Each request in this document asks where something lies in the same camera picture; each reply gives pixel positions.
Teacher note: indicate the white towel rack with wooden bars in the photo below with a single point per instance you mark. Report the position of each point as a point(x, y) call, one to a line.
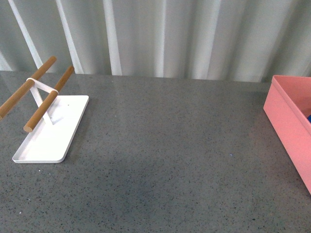
point(52, 127)

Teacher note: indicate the white pleated curtain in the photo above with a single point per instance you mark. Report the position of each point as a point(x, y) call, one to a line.
point(239, 40)

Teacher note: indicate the pink plastic box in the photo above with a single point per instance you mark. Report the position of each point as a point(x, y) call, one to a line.
point(288, 106)

